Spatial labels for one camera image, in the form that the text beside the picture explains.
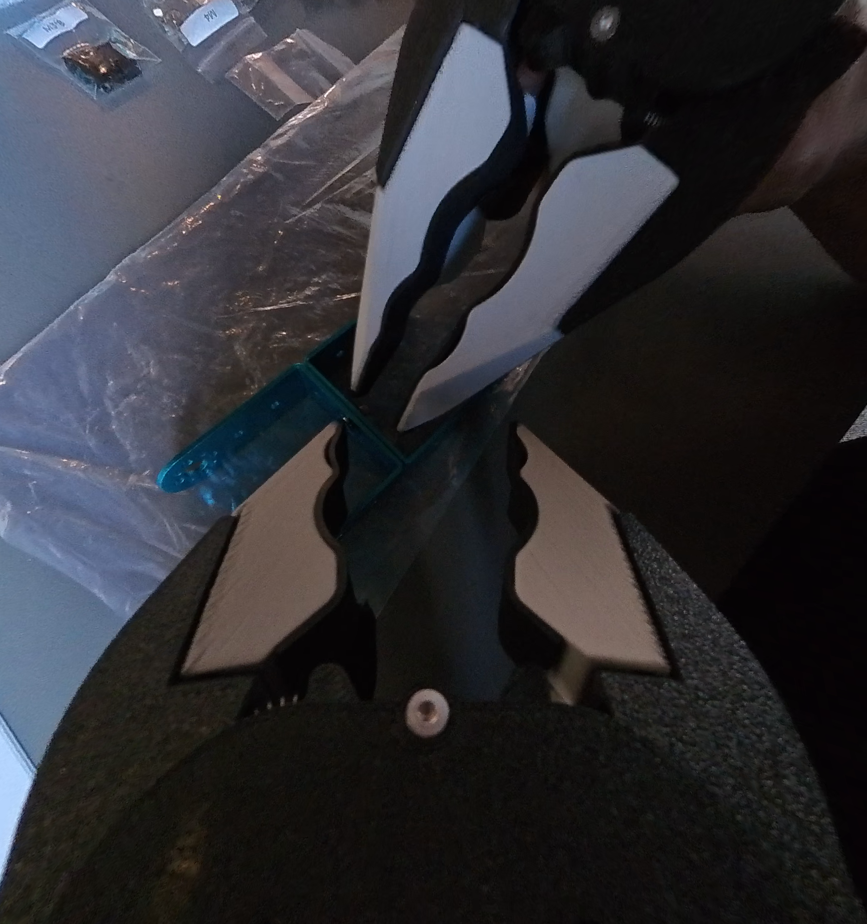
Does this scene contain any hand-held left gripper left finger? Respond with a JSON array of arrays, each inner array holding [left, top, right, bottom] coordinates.
[[179, 422, 351, 680]]

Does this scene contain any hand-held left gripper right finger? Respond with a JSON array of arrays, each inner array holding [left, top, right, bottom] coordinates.
[[509, 422, 674, 705]]

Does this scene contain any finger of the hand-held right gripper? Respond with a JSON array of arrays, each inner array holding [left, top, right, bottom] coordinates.
[[351, 24, 530, 397], [396, 148, 680, 433]]

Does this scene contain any large clear plastic bag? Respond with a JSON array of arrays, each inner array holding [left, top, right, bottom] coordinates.
[[0, 25, 550, 618]]

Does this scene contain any grey desk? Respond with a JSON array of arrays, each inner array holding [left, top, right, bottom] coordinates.
[[0, 0, 867, 723]]

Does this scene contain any person's right hand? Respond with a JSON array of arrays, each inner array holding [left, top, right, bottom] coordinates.
[[737, 0, 867, 286]]

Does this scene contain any pile of small hardware bags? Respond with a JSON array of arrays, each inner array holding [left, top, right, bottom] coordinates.
[[144, 0, 356, 121]]

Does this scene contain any small bag of black screws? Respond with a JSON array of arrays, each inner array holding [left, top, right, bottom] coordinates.
[[6, 0, 162, 111]]

